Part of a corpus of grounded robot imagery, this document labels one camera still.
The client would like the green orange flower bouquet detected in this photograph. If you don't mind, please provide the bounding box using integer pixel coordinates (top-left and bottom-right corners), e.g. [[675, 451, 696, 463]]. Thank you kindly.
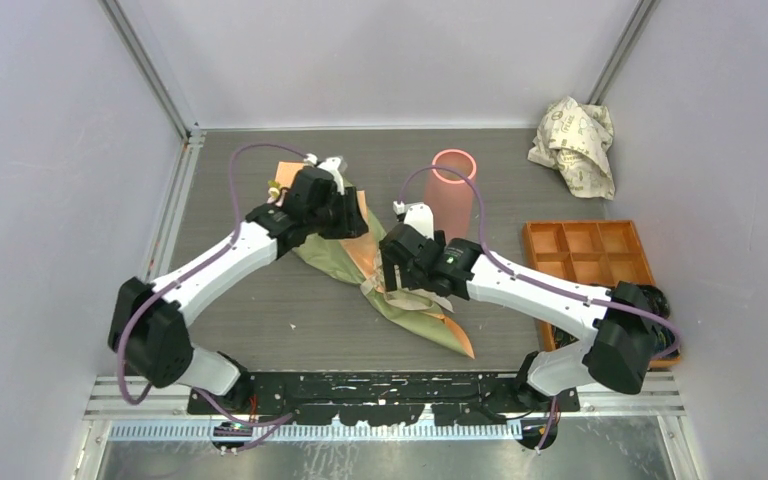
[[294, 190, 475, 359]]

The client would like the cream printed ribbon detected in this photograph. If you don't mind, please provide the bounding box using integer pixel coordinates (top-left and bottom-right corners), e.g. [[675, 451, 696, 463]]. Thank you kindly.
[[360, 253, 454, 312]]

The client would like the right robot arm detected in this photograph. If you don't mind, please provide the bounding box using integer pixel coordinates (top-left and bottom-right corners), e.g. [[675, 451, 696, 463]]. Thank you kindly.
[[379, 223, 663, 411]]

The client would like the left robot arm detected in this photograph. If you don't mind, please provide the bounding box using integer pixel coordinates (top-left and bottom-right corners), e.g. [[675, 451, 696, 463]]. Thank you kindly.
[[108, 166, 369, 413]]

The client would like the pink cylindrical vase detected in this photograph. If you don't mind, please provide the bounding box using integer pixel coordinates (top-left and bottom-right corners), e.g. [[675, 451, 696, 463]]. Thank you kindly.
[[424, 149, 477, 240]]

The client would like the dark patterned rolled tie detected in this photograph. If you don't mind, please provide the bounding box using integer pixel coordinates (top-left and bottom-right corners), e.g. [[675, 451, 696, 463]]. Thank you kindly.
[[637, 284, 671, 319], [550, 326, 578, 349]]

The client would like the orange compartment tray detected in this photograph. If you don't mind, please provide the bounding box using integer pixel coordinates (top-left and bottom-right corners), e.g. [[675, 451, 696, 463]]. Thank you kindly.
[[522, 219, 683, 371]]

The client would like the crumpled printed paper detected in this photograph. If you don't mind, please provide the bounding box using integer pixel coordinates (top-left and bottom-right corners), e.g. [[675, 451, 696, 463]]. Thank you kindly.
[[527, 96, 616, 200]]

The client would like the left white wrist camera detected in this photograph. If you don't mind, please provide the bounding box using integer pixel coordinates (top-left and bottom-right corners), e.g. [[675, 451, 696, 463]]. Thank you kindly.
[[302, 153, 347, 195]]

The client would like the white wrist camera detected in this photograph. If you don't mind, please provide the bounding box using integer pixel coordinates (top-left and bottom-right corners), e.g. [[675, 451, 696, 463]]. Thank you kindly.
[[393, 200, 435, 240], [302, 153, 347, 195]]

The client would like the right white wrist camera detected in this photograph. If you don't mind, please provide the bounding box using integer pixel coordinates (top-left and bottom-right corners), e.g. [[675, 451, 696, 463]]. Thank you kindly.
[[393, 200, 435, 240]]

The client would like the aluminium frame rail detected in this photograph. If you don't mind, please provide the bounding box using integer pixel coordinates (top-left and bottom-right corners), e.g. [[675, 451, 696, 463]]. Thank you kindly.
[[138, 126, 206, 280]]

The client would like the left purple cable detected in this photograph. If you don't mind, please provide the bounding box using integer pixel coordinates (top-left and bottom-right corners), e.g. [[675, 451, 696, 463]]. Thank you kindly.
[[114, 142, 312, 455]]

